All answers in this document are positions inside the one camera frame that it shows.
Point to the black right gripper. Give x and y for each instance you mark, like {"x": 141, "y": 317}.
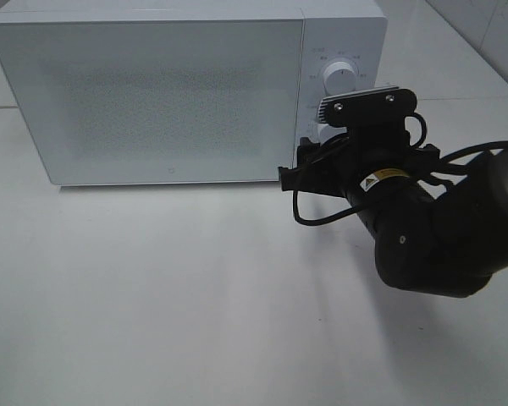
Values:
{"x": 361, "y": 152}

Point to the white microwave knob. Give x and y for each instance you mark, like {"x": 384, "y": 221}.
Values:
{"x": 325, "y": 132}
{"x": 339, "y": 77}

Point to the white microwave door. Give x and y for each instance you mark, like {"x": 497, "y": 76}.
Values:
{"x": 157, "y": 103}

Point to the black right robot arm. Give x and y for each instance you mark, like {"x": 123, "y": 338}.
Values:
{"x": 439, "y": 223}

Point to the white microwave oven body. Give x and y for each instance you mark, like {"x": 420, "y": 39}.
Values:
{"x": 353, "y": 31}

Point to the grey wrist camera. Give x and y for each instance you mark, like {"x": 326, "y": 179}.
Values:
{"x": 365, "y": 108}

